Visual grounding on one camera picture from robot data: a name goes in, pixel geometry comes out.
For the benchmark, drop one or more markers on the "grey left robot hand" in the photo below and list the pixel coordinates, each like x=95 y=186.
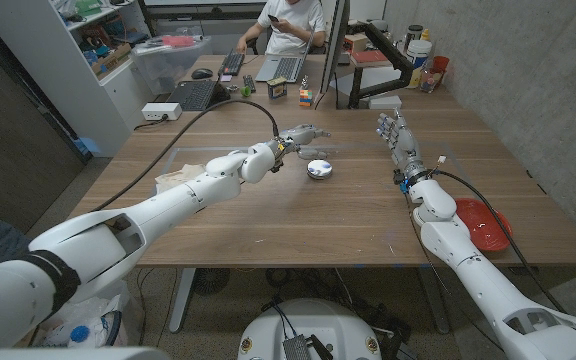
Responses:
x=298 y=137

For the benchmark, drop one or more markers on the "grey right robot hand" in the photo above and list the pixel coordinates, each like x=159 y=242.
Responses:
x=405 y=146

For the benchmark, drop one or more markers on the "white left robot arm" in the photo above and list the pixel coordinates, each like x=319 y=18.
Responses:
x=168 y=205

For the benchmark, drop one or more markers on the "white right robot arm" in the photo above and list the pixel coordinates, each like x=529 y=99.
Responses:
x=483 y=280

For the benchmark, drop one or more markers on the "silver round jar lid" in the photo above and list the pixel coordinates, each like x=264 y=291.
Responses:
x=319 y=171

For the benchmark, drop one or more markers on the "clear glass jar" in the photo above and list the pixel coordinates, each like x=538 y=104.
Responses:
x=429 y=81

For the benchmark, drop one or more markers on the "red round tray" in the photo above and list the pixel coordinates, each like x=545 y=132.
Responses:
x=478 y=230

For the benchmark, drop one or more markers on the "dark lidded jar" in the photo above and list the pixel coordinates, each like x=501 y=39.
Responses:
x=413 y=34

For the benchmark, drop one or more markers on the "cream cheesecloth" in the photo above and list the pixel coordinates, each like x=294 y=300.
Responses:
x=178 y=176

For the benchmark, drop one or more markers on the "colourful puzzle cube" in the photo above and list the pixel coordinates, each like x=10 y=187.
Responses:
x=305 y=97

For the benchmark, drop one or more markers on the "flat white box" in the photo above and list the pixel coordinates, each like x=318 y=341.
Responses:
x=385 y=102

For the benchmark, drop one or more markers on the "small dark yellow box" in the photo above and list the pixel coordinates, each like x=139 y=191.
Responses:
x=277 y=88

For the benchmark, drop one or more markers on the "small green object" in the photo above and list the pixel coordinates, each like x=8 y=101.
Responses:
x=246 y=91

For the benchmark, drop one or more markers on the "silver laptop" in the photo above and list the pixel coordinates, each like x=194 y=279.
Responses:
x=283 y=67

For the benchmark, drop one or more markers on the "black remote control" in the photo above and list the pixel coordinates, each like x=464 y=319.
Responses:
x=249 y=82

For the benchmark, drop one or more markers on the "red plastic cup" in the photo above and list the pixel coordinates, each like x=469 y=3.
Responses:
x=440 y=64

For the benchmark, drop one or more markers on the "white plastic tub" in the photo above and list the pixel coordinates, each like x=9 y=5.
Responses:
x=419 y=52

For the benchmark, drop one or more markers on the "red book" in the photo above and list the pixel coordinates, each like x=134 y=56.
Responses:
x=368 y=57

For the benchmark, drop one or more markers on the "slim black keyboard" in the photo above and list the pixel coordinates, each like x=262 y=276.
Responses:
x=232 y=63

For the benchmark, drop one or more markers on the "black computer monitor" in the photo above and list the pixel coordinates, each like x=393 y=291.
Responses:
x=335 y=40

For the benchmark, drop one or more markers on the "person in white t-shirt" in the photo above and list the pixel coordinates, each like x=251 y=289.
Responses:
x=293 y=30

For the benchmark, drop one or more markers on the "small tan box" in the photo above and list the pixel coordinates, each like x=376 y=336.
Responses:
x=355 y=43

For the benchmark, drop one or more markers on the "wide black keyboard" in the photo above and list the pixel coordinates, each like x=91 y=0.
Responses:
x=195 y=95

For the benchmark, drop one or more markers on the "yellow bottle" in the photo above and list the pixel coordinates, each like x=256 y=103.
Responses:
x=425 y=35

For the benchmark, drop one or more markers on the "black computer mouse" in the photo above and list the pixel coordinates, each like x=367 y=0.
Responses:
x=202 y=73

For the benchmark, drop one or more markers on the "white power strip box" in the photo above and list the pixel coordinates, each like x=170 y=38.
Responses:
x=161 y=111

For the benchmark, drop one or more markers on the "clear plastic storage bin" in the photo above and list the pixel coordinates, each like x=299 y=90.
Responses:
x=168 y=65

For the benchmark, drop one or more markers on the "pink flat item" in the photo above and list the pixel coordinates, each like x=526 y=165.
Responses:
x=178 y=41

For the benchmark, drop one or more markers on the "grey metal table leg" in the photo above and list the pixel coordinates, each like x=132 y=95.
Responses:
x=182 y=300
x=434 y=300

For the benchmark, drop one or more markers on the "black round floor fan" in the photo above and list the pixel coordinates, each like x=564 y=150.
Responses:
x=210 y=281

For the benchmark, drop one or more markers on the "white robot torso base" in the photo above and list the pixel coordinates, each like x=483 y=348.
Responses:
x=313 y=325

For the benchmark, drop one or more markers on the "brown cardboard box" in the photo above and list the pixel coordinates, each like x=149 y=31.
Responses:
x=110 y=60

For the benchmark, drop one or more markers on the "white shelf cabinet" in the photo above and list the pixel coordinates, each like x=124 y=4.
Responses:
x=43 y=65

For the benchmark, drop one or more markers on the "bin with plastic bag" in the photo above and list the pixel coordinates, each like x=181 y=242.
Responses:
x=98 y=315

